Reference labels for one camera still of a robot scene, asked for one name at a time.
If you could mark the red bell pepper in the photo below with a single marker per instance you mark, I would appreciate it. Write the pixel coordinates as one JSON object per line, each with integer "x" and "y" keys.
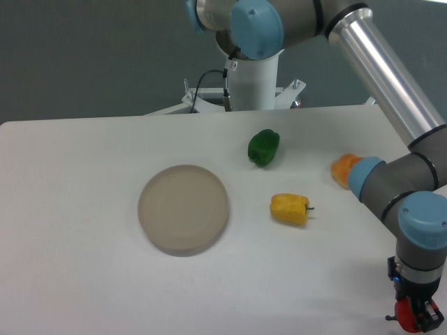
{"x": 404, "y": 316}

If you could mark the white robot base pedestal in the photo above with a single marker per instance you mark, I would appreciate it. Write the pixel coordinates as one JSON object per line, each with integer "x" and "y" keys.
{"x": 244, "y": 85}

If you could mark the green bell pepper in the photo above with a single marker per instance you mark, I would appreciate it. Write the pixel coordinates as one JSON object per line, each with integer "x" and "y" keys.
{"x": 263, "y": 147}

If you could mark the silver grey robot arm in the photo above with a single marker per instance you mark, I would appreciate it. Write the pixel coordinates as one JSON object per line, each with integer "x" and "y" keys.
{"x": 401, "y": 194}

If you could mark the orange bell pepper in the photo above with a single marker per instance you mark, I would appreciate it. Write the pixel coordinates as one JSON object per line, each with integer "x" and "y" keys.
{"x": 341, "y": 168}

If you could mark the yellow bell pepper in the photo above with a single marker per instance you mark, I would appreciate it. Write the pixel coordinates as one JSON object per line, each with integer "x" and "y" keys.
{"x": 290, "y": 208}

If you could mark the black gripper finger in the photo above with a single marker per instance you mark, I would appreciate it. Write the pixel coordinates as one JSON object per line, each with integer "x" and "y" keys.
{"x": 417, "y": 311}
{"x": 430, "y": 316}

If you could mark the beige round plate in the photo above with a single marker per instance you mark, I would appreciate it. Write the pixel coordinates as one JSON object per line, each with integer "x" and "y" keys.
{"x": 183, "y": 209}

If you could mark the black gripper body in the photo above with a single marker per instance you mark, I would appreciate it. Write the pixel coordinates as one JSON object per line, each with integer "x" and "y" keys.
{"x": 415, "y": 284}

